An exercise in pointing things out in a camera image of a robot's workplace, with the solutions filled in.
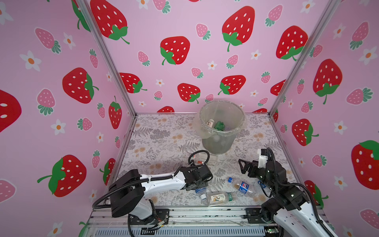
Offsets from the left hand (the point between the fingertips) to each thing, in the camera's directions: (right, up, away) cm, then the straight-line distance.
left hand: (204, 183), depth 82 cm
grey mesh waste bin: (+13, +36, +19) cm, 42 cm away
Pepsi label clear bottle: (+20, 0, -3) cm, 21 cm away
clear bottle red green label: (-4, +11, +13) cm, 17 cm away
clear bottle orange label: (+5, +35, +13) cm, 37 cm away
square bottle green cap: (+8, -5, -7) cm, 12 cm away
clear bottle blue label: (-1, -3, -4) cm, 5 cm away
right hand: (+21, +14, -7) cm, 26 cm away
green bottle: (+12, +33, +19) cm, 40 cm away
